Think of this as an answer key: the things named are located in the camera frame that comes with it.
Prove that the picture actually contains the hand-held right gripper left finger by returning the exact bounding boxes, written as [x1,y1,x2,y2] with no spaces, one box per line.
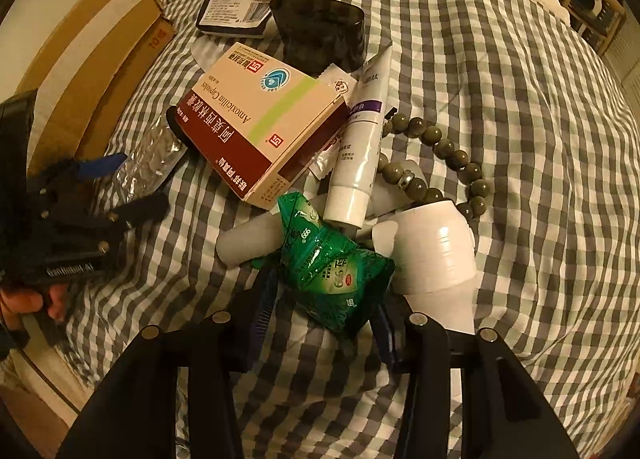
[55,266,281,459]

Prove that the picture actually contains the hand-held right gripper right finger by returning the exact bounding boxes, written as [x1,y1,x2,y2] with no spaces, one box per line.
[369,296,581,459]

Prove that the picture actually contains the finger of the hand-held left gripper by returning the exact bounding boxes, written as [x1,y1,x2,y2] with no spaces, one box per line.
[47,153,129,186]
[107,193,171,232]

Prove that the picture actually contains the green sachet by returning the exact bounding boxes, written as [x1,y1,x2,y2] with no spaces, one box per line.
[277,190,396,338]

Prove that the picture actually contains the brown cardboard box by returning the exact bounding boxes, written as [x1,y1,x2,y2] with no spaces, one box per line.
[15,0,176,175]

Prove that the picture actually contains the white tape roll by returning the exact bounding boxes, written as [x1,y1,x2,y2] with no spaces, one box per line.
[394,199,477,335]

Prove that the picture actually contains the red and white medicine box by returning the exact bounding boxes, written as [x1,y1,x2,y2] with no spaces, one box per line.
[166,43,351,211]

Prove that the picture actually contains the person's left forearm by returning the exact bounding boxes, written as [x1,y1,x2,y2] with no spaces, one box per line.
[0,311,32,361]

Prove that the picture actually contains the person's left hand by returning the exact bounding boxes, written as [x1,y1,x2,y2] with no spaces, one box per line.
[0,283,69,320]

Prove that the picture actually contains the silver blister pack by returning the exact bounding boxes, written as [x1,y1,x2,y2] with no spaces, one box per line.
[107,122,188,202]

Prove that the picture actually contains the small white bottle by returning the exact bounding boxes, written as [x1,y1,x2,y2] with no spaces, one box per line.
[216,216,288,266]

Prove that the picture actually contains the white cream tube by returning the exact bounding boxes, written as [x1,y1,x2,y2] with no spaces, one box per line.
[322,46,394,230]

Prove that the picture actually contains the small white sachet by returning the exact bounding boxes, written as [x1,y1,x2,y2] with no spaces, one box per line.
[307,64,358,180]

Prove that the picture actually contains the black plastic case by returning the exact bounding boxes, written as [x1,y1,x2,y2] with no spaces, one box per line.
[269,0,366,76]

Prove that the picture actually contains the white louvred wardrobe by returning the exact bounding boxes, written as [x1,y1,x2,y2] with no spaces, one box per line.
[600,4,640,81]

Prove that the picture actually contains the grey-green bead bracelet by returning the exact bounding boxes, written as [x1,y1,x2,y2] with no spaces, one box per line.
[375,112,493,220]

